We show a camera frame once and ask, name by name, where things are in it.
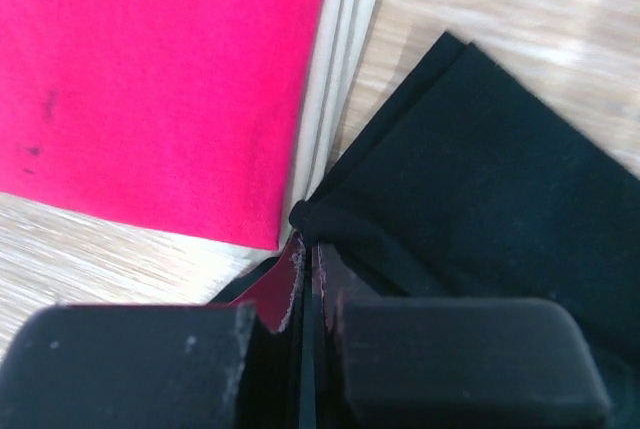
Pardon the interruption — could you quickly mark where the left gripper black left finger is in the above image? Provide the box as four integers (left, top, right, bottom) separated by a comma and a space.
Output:
1, 236, 305, 428

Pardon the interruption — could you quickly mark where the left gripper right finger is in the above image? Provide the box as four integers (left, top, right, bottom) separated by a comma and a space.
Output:
311, 244, 611, 428

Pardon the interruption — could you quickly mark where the black t-shirt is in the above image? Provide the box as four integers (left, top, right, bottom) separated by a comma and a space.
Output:
207, 31, 640, 429

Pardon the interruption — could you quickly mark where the folded pink t-shirt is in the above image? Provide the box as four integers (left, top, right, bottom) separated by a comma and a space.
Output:
1, 0, 323, 250

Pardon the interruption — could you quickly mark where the folded beige t-shirt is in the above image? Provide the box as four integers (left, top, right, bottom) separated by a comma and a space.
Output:
197, 0, 389, 263

